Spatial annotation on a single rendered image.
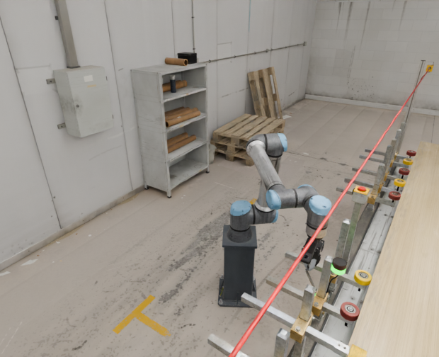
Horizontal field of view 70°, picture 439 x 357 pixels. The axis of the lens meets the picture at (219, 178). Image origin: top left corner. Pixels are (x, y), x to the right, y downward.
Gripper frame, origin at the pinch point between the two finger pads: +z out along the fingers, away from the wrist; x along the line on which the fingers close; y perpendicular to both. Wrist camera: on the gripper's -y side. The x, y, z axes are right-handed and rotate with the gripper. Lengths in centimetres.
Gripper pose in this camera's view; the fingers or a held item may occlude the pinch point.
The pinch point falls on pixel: (308, 269)
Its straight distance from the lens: 158.7
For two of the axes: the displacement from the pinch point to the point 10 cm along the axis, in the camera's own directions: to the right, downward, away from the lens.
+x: -8.2, -2.6, 5.1
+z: 0.1, 8.9, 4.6
